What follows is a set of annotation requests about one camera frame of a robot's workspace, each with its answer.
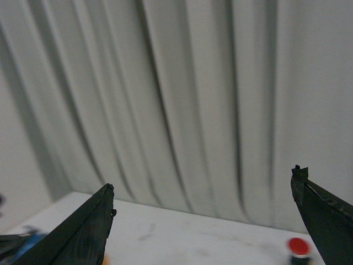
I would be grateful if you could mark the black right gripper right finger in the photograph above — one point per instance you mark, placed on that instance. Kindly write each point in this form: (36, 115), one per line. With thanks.
(327, 218)

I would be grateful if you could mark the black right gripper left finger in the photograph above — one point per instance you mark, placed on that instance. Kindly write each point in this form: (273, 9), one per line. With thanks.
(97, 211)

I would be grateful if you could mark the yellow push button switch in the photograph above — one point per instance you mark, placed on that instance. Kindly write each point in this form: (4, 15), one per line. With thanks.
(30, 240)

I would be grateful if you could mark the grey curtain backdrop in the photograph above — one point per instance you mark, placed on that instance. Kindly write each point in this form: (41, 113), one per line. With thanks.
(196, 106)

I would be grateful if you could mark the red push button switch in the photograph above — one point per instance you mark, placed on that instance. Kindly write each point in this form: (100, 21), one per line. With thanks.
(299, 251)

